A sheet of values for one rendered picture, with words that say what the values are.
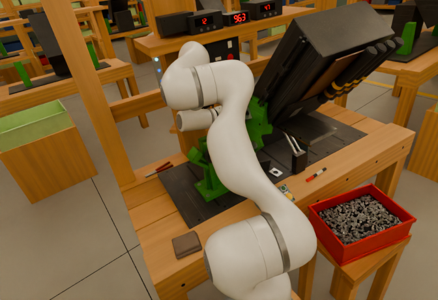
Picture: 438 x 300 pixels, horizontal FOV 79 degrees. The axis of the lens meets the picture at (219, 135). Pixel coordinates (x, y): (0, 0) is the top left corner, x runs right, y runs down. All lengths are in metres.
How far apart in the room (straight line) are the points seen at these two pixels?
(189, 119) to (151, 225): 0.49
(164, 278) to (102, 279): 1.29
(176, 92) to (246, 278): 0.40
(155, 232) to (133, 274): 1.05
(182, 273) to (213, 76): 0.72
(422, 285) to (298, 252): 1.71
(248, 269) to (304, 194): 0.74
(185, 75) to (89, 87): 0.67
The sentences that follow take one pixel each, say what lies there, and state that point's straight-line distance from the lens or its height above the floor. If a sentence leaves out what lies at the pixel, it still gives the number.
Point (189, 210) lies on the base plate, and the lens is 1.21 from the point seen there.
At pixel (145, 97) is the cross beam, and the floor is 1.27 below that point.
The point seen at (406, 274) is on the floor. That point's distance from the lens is 2.24.
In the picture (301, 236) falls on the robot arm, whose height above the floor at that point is 1.32.
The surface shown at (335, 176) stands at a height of 0.90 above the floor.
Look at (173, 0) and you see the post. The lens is 1.27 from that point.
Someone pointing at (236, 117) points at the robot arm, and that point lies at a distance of 0.59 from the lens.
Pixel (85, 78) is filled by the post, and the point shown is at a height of 1.46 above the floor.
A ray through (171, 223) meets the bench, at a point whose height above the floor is 0.88.
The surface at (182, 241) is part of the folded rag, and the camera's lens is 1.07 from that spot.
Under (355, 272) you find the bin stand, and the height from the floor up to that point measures 0.80.
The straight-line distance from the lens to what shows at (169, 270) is 1.06.
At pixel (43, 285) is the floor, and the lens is 2.52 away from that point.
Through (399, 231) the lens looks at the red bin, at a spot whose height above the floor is 0.88.
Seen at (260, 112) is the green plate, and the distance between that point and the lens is 1.17.
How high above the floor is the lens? 1.77
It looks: 32 degrees down
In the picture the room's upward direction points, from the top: 8 degrees counter-clockwise
